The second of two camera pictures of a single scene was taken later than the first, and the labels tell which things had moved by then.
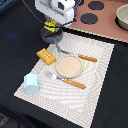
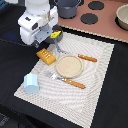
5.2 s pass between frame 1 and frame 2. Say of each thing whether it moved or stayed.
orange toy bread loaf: stayed
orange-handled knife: stayed
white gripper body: moved
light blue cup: stayed
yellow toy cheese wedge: moved
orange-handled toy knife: stayed
